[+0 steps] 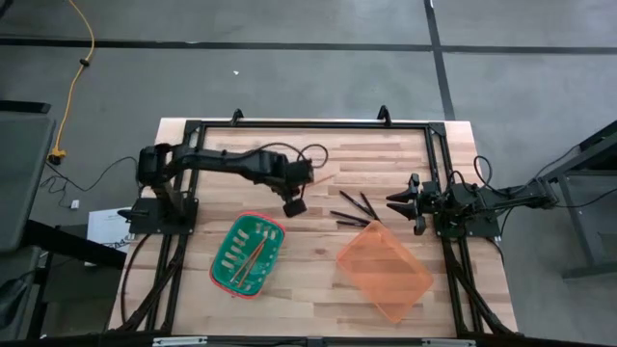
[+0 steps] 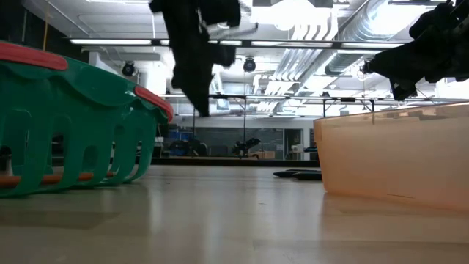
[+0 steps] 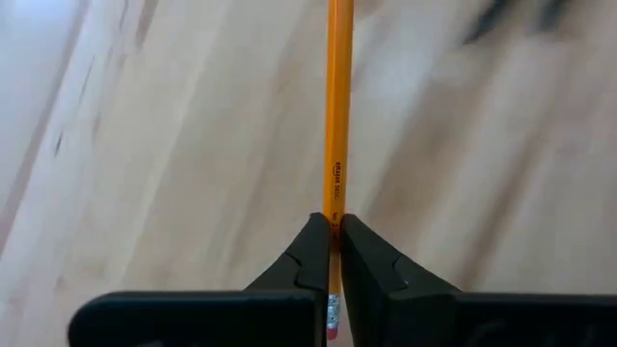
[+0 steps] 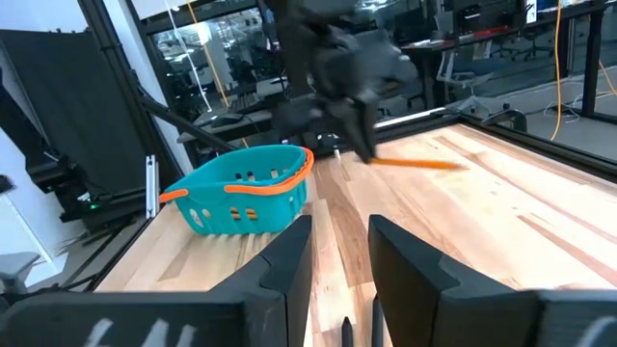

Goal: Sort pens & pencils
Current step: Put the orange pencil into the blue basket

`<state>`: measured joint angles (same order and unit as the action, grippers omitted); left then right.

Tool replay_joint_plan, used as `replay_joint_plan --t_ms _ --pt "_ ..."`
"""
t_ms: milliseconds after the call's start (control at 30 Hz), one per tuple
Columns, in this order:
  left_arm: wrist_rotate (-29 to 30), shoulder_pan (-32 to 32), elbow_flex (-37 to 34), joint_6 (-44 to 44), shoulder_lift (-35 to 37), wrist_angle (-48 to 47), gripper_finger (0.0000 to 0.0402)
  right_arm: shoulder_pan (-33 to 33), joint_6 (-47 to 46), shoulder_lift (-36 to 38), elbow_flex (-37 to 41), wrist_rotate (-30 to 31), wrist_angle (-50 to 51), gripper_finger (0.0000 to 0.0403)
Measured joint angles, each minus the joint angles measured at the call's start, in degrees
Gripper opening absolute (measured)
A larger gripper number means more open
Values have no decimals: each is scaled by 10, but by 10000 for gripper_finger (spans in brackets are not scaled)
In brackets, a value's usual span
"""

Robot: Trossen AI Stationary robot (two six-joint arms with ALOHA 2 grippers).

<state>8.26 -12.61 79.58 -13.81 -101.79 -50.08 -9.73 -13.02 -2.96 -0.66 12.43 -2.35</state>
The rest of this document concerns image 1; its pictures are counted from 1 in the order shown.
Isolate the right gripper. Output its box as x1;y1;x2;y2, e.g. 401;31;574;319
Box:
385;172;447;237

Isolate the yellow wooden pencil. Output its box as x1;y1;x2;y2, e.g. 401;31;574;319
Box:
228;235;269;284
236;240;267;289

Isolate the orange translucent plastic bin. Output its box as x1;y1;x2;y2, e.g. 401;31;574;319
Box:
335;220;435;325

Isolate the green basket with orange rim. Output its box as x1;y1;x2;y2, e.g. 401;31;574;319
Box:
208;210;286;301

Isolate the grey metal stand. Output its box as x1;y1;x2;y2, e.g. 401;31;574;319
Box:
544;119;617;280

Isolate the white printed paper sheet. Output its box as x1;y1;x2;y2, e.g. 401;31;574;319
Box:
86;206;134;255

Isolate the black desk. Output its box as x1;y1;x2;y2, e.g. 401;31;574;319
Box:
0;99;57;254

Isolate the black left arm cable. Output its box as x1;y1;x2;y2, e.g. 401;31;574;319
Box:
254;141;330;171

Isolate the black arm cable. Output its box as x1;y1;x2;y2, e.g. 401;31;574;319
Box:
472;153;496;195
254;141;330;171

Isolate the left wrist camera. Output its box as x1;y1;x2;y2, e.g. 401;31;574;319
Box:
282;197;309;219

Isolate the black aluminium table frame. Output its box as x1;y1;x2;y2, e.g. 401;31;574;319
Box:
108;118;520;338

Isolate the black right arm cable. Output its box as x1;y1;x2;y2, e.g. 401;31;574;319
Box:
472;153;496;195

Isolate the silver metal bracket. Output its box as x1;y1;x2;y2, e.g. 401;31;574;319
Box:
151;335;209;347
421;337;477;347

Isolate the black floor cable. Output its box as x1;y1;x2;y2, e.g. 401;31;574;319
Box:
40;154;142;209

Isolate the black stand frame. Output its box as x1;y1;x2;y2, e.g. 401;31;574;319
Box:
21;219;129;341

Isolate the yellow extension cable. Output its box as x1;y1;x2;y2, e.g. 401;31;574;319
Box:
46;0;96;166

